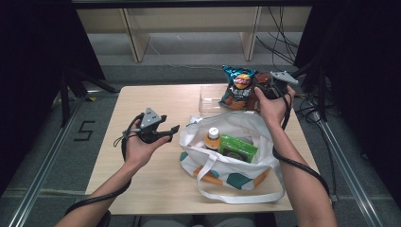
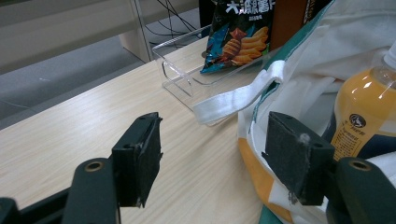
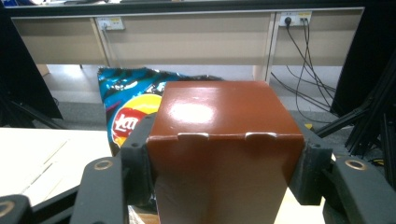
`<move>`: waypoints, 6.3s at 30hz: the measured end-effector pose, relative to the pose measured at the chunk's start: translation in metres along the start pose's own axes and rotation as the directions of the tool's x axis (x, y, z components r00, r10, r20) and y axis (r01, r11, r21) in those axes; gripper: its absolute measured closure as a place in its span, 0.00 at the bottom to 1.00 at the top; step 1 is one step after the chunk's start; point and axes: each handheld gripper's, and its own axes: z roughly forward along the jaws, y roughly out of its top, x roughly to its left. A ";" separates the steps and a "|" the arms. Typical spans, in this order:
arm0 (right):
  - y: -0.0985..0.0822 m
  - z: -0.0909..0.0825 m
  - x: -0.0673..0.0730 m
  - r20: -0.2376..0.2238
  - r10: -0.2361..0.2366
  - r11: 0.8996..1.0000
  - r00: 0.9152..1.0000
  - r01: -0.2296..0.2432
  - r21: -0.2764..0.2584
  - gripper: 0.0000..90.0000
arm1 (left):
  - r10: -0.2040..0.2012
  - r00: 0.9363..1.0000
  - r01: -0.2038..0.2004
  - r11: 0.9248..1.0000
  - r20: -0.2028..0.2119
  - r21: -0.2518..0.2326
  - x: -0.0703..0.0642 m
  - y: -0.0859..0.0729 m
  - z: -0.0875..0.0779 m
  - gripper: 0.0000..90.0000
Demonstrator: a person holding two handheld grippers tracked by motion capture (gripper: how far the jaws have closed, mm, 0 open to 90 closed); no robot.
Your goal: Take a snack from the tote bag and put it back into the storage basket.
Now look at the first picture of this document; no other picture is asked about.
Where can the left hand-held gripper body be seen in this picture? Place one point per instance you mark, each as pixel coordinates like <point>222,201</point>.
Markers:
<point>149,119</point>

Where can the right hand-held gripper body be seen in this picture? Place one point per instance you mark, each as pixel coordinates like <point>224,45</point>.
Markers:
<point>283,77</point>

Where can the blue chips bag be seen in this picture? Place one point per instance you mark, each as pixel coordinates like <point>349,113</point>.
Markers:
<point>236,94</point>

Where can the orange bottle with white cap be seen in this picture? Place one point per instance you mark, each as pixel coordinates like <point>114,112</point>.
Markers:
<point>212,140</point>

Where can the clear plastic box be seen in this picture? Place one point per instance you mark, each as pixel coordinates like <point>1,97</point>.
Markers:
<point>209,101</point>

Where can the green snack packet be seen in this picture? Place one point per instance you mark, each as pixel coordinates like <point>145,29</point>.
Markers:
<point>238,148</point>

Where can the white patterned tote bag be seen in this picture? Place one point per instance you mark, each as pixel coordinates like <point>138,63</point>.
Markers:
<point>239,171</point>

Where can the person's right hand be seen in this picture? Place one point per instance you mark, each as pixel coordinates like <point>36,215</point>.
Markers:
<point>274,110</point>

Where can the person's left hand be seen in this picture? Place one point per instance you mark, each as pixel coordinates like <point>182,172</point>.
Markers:
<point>138,153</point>

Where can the black tripod stand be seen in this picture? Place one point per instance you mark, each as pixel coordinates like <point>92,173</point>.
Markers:
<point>64,101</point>
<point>321,101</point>

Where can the black curtain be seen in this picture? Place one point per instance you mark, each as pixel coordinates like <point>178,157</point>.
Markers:
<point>362,63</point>
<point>31,63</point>

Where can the metal floor rail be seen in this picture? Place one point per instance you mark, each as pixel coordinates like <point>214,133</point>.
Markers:
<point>41,176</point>
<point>362,201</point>

